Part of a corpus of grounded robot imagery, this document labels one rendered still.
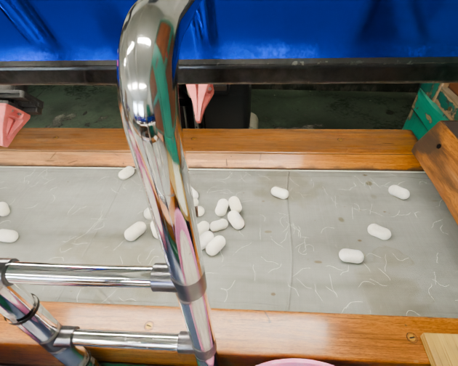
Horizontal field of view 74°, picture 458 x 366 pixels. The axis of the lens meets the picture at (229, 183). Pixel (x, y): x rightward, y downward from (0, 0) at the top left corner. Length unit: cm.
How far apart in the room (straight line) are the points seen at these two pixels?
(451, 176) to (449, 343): 25
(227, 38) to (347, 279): 37
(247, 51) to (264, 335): 31
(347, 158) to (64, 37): 53
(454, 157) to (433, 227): 12
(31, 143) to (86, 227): 29
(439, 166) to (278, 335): 37
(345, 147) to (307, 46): 45
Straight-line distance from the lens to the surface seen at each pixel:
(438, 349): 45
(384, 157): 69
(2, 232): 63
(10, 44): 31
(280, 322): 42
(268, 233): 52
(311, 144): 67
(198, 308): 24
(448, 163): 59
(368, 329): 44
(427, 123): 75
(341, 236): 54
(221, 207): 53
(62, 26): 29
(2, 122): 72
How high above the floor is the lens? 115
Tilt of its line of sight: 43 degrees down
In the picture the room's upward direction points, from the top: 2 degrees counter-clockwise
